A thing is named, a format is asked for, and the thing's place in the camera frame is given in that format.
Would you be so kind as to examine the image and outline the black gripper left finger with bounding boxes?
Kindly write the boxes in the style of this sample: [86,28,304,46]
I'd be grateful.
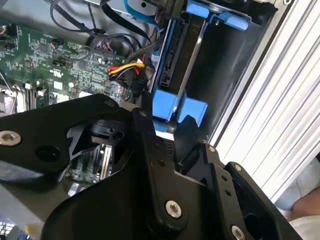
[0,93,189,232]

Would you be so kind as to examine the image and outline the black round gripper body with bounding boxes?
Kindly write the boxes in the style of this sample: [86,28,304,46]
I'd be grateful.
[43,147,230,240]

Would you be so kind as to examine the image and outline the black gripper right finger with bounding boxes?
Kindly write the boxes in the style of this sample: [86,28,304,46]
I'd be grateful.
[174,116,305,240]

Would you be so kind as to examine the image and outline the hard disk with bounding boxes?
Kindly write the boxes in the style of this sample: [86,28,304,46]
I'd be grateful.
[151,1,251,126]

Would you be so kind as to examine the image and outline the black power wire coloured strands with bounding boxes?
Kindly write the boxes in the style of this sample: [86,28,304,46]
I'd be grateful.
[107,56,155,101]

